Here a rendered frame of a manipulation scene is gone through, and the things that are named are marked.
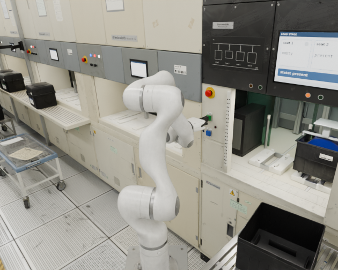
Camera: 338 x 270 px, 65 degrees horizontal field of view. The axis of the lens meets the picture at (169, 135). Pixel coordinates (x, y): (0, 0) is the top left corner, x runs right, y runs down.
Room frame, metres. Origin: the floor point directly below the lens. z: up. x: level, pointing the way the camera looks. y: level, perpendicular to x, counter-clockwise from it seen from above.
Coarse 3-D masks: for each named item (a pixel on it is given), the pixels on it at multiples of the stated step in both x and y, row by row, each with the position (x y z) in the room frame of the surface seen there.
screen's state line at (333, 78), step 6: (282, 72) 1.18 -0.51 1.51; (288, 72) 1.16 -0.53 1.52; (294, 72) 1.14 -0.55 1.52; (300, 72) 1.13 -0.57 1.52; (306, 72) 1.11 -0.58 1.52; (312, 72) 1.09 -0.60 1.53; (318, 72) 1.07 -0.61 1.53; (300, 78) 1.12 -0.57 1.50; (306, 78) 1.10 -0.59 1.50; (312, 78) 1.09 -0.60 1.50; (318, 78) 1.07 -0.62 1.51; (324, 78) 1.06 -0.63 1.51; (330, 78) 1.04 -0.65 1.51; (336, 78) 1.02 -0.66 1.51
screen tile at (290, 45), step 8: (288, 40) 1.18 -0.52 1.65; (296, 40) 1.15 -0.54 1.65; (304, 40) 1.13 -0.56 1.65; (288, 48) 1.17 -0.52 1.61; (296, 48) 1.15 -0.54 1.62; (304, 48) 1.13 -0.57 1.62; (280, 56) 1.20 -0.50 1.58; (288, 56) 1.17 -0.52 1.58; (304, 56) 1.12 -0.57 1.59; (280, 64) 1.19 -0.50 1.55; (288, 64) 1.17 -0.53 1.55; (296, 64) 1.14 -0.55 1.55; (304, 64) 1.12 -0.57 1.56
